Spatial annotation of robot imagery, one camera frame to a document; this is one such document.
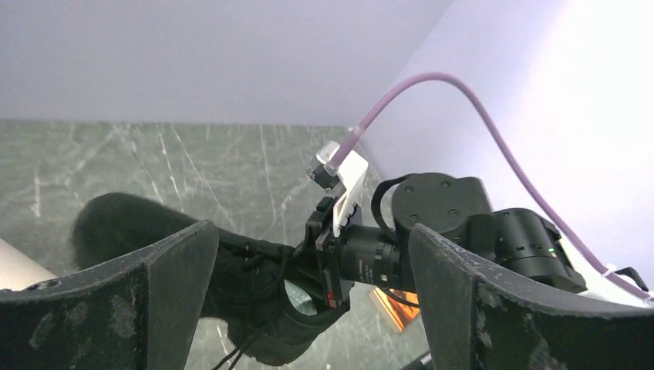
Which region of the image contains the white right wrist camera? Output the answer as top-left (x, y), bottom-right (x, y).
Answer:
top-left (306, 141), bottom-right (369, 237)

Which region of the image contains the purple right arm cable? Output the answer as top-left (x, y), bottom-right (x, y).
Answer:
top-left (326, 71), bottom-right (654, 302)

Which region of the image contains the black shoelace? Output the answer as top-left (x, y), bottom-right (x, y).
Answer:
top-left (201, 247), bottom-right (289, 369)

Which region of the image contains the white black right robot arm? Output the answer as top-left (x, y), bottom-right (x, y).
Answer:
top-left (294, 173), bottom-right (653, 308)

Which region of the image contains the black shoe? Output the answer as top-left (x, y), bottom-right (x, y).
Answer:
top-left (71, 192), bottom-right (351, 366)

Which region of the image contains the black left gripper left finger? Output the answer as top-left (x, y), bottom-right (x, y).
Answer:
top-left (1, 220), bottom-right (219, 369)

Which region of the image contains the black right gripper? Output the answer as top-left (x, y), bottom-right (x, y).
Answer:
top-left (293, 197), bottom-right (415, 308)

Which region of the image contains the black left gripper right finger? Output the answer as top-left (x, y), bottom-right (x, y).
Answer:
top-left (408, 224), bottom-right (653, 369)

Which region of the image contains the orange book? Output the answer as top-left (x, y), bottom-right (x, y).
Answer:
top-left (369, 288), bottom-right (420, 333)

